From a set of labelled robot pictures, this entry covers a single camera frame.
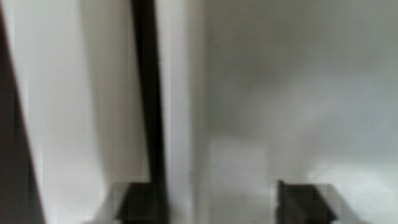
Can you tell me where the white L-shaped obstacle fixture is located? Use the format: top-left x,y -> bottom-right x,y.
0,0 -> 150,224

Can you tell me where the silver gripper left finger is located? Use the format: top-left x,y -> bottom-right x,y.
87,181 -> 167,224

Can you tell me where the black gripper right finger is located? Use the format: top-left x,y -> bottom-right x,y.
276,180 -> 356,224

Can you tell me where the white square tabletop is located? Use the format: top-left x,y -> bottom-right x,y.
157,0 -> 398,224

